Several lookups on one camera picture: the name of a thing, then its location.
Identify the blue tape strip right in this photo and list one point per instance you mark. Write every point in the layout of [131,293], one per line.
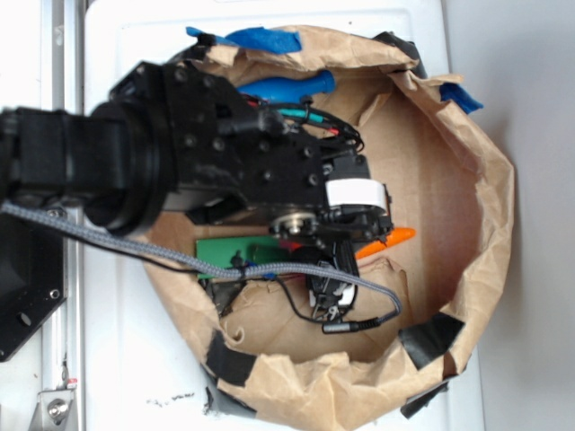
[460,96]

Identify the aluminium frame rail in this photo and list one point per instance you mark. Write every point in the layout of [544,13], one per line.
[62,80]

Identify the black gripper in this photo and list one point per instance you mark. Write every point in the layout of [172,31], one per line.
[266,170]

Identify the black tape patch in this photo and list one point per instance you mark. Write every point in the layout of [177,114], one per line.
[427,341]
[226,364]

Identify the blue tape strip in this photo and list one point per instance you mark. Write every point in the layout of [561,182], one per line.
[460,96]
[257,38]

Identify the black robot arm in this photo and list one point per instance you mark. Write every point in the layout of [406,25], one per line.
[174,138]

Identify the white plastic tray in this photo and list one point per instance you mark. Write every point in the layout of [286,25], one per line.
[138,372]

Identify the blue tape strip top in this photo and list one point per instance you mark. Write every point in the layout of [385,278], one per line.
[257,38]

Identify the orange plastic toy carrot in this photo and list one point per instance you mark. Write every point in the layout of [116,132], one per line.
[395,237]

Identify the brown paper bag bin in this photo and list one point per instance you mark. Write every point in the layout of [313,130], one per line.
[448,181]

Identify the black tape patch lower right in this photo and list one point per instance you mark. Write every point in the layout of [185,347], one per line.
[427,341]

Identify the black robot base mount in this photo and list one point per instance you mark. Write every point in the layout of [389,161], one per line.
[32,281]

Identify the metal corner bracket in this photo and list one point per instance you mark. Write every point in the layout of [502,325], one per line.
[55,411]

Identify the black tape patch lower left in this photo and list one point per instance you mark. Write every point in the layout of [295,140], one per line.
[226,364]

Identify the blue plastic toy bottle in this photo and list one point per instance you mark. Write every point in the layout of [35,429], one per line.
[282,89]

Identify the green rectangular block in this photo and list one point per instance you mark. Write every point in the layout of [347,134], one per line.
[247,251]

